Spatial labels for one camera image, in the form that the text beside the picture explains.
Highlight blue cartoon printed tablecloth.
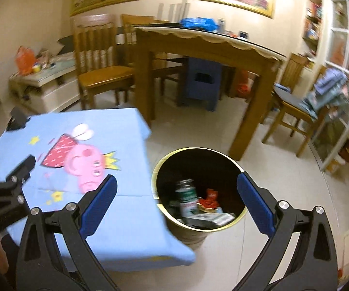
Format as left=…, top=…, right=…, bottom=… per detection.
left=0, top=107, right=197, bottom=272

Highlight wooden dining chair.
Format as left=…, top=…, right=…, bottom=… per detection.
left=262, top=65, right=349, bottom=158
left=120, top=14, right=187, bottom=97
left=73, top=15, right=135, bottom=110
left=273, top=53, right=309, bottom=97

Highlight red bag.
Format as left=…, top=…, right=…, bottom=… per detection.
left=236, top=70, right=251, bottom=97

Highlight black bin with gold rim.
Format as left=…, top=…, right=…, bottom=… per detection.
left=151, top=147, right=248, bottom=244

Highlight wall shelf with items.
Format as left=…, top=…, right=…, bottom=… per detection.
left=303, top=0, right=323, bottom=64

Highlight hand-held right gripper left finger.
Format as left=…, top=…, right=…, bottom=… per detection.
left=15, top=174, right=119, bottom=291

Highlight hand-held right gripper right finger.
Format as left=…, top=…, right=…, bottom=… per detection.
left=236, top=171, right=339, bottom=291

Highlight white low coffee table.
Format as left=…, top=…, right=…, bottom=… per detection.
left=8, top=51, right=81, bottom=114

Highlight orange plastic bag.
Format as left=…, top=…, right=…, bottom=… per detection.
left=15, top=46, right=37, bottom=76

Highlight pile of clothes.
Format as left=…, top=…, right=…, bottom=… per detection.
left=302, top=68, right=349, bottom=122

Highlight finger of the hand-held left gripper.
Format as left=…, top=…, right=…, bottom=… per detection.
left=6, top=154, right=36, bottom=186

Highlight blue plastic bag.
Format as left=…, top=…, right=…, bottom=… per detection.
left=180, top=17, right=217, bottom=31

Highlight red wrapper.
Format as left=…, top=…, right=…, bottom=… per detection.
left=198, top=188, right=220, bottom=211

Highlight white and green carton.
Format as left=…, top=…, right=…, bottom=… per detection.
left=174, top=179, right=198, bottom=218

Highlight wooden dining table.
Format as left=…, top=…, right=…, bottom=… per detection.
left=133, top=24, right=287, bottom=161

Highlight black table clamp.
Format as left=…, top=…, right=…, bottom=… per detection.
left=6, top=107, right=30, bottom=131

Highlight blue plastic stool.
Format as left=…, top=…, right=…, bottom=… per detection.
left=177, top=57, right=223, bottom=112

